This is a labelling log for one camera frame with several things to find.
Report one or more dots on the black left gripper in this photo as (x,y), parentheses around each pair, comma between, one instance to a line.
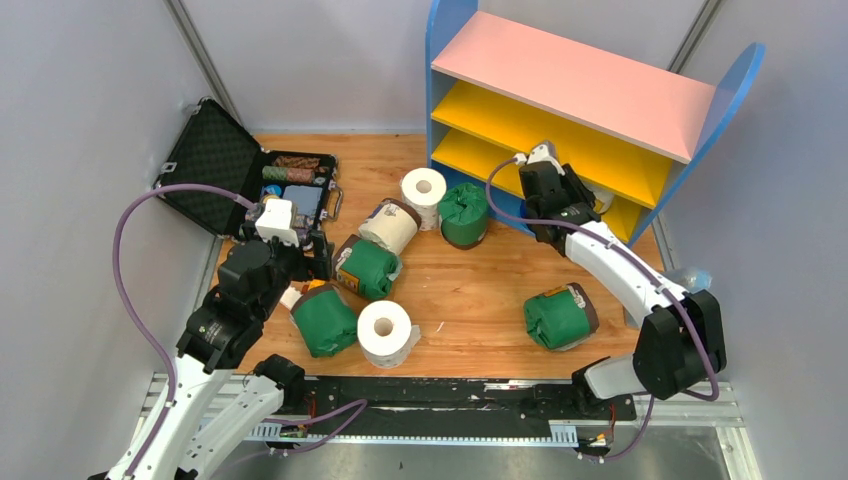
(320,264)

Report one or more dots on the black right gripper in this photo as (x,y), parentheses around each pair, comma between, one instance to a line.
(568,181)

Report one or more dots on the cream roll brown band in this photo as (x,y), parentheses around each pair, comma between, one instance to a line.
(603,198)

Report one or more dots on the cream roll blue picture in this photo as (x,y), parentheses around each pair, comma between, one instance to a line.
(392,225)

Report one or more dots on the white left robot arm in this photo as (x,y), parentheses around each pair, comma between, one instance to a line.
(172,444)

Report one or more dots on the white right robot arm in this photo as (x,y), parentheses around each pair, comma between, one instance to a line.
(680,340)

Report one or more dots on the blue shelf with coloured boards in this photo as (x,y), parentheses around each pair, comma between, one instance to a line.
(496,87)

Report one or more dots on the green wrapped roll brown band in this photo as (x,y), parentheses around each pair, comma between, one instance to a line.
(365,268)

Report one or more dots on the white toy brick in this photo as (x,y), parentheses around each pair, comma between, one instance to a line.
(290,297)

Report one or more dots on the green wrapped roll front left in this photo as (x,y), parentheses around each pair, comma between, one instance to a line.
(327,324)

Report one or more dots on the blue playing card deck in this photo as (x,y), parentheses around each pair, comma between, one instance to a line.
(307,200)

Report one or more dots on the plain green wrapped roll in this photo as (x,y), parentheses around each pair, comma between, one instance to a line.
(463,216)

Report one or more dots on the blue small blind button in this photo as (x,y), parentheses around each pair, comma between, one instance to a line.
(274,190)

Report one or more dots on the white paper towel roll front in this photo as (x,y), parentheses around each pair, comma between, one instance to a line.
(386,334)

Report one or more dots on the green wrapped roll right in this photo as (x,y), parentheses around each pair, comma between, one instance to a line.
(561,318)

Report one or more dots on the plain white paper towel roll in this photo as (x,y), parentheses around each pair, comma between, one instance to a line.
(423,189)

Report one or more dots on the black poker chip case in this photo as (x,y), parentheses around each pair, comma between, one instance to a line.
(215,149)

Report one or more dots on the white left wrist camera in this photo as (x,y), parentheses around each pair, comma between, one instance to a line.
(277,222)

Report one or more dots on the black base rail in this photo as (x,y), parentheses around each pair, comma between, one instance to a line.
(446,408)

